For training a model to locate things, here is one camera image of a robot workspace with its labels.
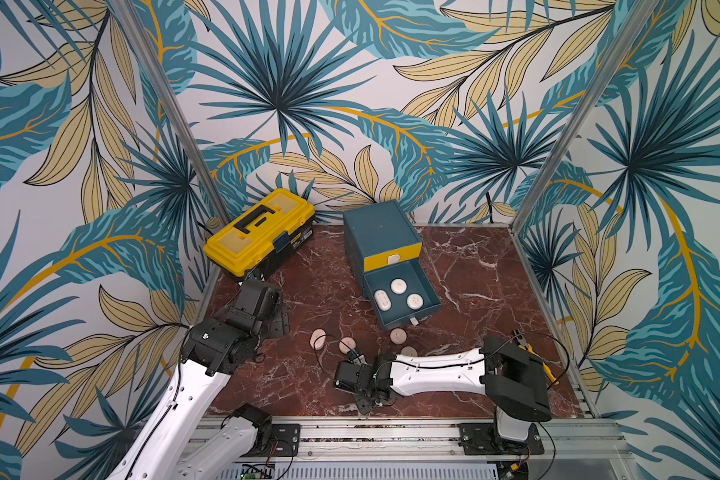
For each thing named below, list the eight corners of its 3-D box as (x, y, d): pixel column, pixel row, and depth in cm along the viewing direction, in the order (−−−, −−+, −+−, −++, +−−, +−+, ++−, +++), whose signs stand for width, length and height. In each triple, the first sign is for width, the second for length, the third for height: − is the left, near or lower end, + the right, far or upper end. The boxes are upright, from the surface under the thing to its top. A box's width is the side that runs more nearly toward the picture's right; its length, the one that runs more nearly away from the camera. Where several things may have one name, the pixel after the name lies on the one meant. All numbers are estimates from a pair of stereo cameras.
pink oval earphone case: (309, 350, 90) (308, 347, 88) (311, 331, 94) (310, 328, 92) (325, 350, 90) (325, 347, 88) (327, 331, 94) (326, 328, 92)
